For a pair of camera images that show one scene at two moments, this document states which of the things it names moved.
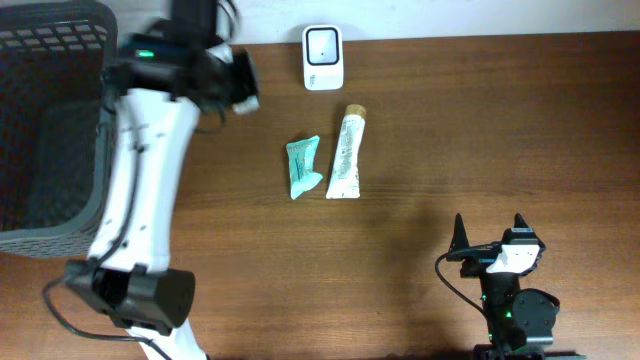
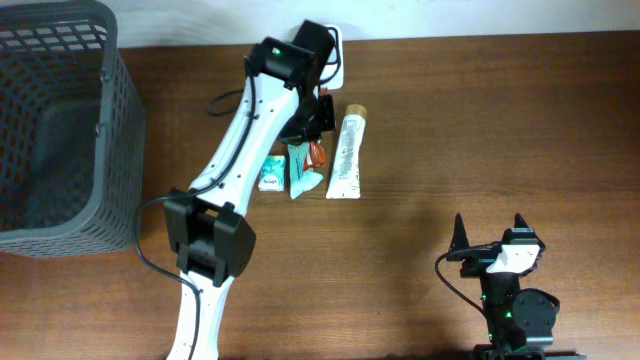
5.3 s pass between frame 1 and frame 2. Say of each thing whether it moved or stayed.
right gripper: stayed
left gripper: moved
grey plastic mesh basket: stayed
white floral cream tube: stayed
